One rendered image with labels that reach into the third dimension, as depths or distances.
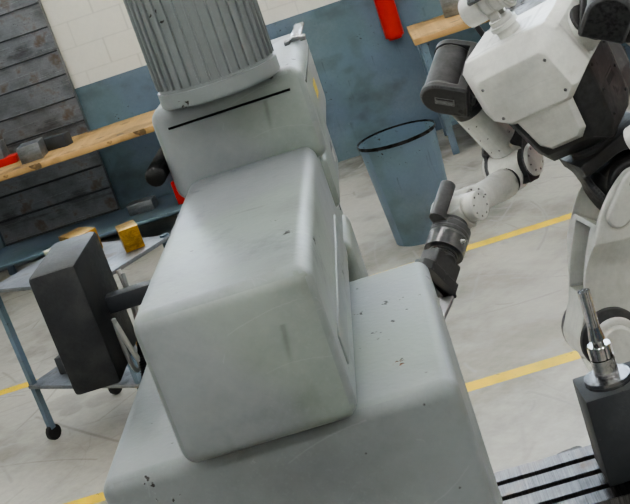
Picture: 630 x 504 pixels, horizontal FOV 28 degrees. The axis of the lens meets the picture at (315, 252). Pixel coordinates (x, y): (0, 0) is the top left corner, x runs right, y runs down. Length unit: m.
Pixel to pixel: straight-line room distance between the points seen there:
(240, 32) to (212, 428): 0.70
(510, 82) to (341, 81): 7.22
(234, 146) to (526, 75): 0.82
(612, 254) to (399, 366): 1.31
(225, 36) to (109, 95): 8.10
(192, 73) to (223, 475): 0.67
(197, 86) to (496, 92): 0.93
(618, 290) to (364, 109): 7.15
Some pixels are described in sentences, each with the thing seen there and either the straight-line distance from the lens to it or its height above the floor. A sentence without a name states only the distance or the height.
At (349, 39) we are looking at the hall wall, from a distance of 9.82.
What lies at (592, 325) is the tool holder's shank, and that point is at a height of 1.22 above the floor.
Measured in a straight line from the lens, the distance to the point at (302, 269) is 1.43.
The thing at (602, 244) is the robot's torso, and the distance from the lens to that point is 2.80.
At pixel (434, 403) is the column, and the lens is 1.51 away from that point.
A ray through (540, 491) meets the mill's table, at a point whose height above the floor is 0.91.
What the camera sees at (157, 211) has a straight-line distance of 9.39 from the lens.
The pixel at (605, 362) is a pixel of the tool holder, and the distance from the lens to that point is 2.45.
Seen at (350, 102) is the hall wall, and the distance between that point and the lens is 9.90.
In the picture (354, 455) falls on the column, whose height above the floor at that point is 1.50.
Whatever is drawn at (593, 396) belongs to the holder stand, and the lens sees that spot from 2.44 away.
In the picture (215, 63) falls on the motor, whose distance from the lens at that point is 1.93.
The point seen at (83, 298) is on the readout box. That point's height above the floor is 1.67.
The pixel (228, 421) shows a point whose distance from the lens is 1.49.
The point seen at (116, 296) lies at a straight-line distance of 2.07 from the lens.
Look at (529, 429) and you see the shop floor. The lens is 4.83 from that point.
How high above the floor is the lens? 2.16
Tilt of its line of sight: 16 degrees down
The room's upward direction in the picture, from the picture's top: 19 degrees counter-clockwise
